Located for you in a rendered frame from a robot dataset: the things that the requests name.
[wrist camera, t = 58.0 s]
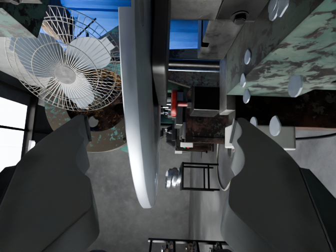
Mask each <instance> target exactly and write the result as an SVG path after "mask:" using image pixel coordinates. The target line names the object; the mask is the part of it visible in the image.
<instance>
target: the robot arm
mask: <svg viewBox="0 0 336 252"><path fill-rule="evenodd" d="M89 142H92V138H91V131H90V124H89V118H88V116H87V115H77V116H75V117H73V118H72V119H70V120H69V121H68V122H66V123H65V124H63V125H62V126H60V127H59V128H57V129H56V130H54V131H53V132H52V133H50V134H49V135H47V136H46V137H44V138H43V139H42V140H40V141H39V142H38V143H37V144H36V145H34V146H33V147H32V148H31V149H30V150H29V151H28V152H27V153H26V154H25V155H24V156H23V157H22V158H21V159H20V160H19V162H18V163H17V164H16V165H12V166H6V167H5V168H4V169H3V170H2V171H1V172H0V252H85V251H86V250H87V249H88V248H89V247H90V246H91V245H92V244H93V243H94V242H95V241H96V239H97V238H98V236H99V233H100V227H99V219H98V210H97V206H96V201H95V197H94V193H93V188H92V184H91V180H90V178H89V177H88V176H86V175H85V174H86V172H87V170H88V169H89V167H90V162H89V158H88V153H87V149H86V147H87V145H88V144H89ZM229 143H231V144H232V146H233V147H234V149H235V150H234V154H233V158H232V162H231V166H230V167H231V169H232V171H233V173H234V175H235V176H234V177H233V178H232V179H231V181H230V185H229V188H228V192H227V196H226V200H225V203H224V207H223V212H222V219H221V227H220V233H221V236H222V238H223V239H224V240H225V242H226V243H227V244H228V245H229V246H230V247H231V248H232V249H233V250H234V251H235V252H336V198H335V197H334V196H333V195H332V194H331V193H330V192H329V191H328V189H327V188H326V187H325V186H324V185H323V184H322V183H321V182H320V180H319V179H318V178H317V177H316V176H315V175H314V174H313V173H312V171H311V170H310V169H307V168H302V167H300V166H299V165H298V164H297V163H296V162H295V160H294V159H293V158H292V157H291V156H290V155H289V154H288V153H287V152H286V151H285V150H284V149H283V148H282V147H281V146H280V145H279V144H278V143H277V142H275V141H274V140H273V139H272V138H270V137H269V136H268V135H266V134H265V133H264V132H262V131H261V130H260V129H258V128H257V127H256V126H254V125H253V124H252V123H250V122H249V121H248V120H246V119H245V118H242V117H240V118H234V119H233V122H232V127H231V133H230V140H229Z"/></svg>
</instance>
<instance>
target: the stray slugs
mask: <svg viewBox="0 0 336 252"><path fill-rule="evenodd" d="M289 1H290V0H270V2H269V5H268V13H269V20H270V21H273V20H274V19H275V18H276V17H277V16H278V17H282V15H283V14H284V12H285V10H286V9H287V7H288V6H289ZM250 59H251V52H250V50H249V49H247V51H246V53H245V56H244V63H245V64H248V63H249V62H250ZM303 82H304V81H303V76H302V75H295V76H292V77H291V78H290V80H289V83H288V94H289V95H290V96H291V97H297V96H298V95H299V94H300V93H301V91H302V88H303ZM245 84H246V76H245V73H243V74H242V75H241V78H240V85H241V87H244V86H245ZM250 97H251V94H250V91H249V89H248V88H247V89H246V90H245V91H244V93H243V102H244V103H245V104H246V103H248V102H249V100H250ZM250 123H251V124H253V125H254V126H255V127H257V128H258V122H257V119H256V117H252V118H251V119H250ZM281 127H282V124H281V122H280V120H279V118H278V116H276V115H275V116H273V117H272V119H271V120H270V124H269V131H270V133H271V135H273V136H277V135H278V134H279V133H280V131H281Z"/></svg>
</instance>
